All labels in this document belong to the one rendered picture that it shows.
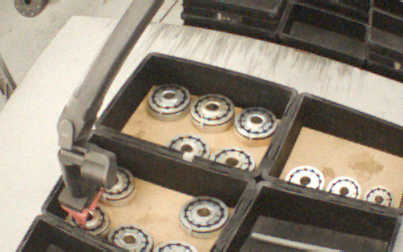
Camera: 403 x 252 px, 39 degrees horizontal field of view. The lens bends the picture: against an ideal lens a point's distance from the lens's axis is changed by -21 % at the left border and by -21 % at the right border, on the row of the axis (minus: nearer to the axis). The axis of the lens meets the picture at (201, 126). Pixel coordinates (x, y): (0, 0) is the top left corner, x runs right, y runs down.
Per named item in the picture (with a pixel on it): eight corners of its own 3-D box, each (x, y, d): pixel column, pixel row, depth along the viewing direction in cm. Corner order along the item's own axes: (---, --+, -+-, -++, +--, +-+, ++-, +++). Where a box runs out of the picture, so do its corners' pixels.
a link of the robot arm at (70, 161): (62, 137, 128) (52, 156, 124) (89, 145, 126) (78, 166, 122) (68, 161, 132) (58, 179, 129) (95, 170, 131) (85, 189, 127)
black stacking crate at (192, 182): (51, 241, 142) (39, 212, 135) (98, 163, 162) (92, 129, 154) (200, 302, 130) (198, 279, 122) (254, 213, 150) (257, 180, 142)
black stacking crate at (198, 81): (99, 162, 162) (93, 128, 154) (152, 86, 181) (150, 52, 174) (254, 212, 150) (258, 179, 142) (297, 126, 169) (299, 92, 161)
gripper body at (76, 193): (101, 183, 137) (96, 159, 131) (82, 215, 130) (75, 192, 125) (77, 173, 139) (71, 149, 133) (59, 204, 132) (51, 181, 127)
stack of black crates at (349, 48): (277, 99, 277) (277, 33, 253) (291, 57, 297) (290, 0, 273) (359, 121, 266) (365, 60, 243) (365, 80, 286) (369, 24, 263)
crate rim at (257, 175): (93, 134, 155) (91, 126, 154) (150, 57, 175) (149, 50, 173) (257, 186, 143) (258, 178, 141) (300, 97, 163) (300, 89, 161)
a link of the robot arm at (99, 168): (77, 112, 130) (60, 118, 122) (126, 124, 127) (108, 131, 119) (72, 168, 133) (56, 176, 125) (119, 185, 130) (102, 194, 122)
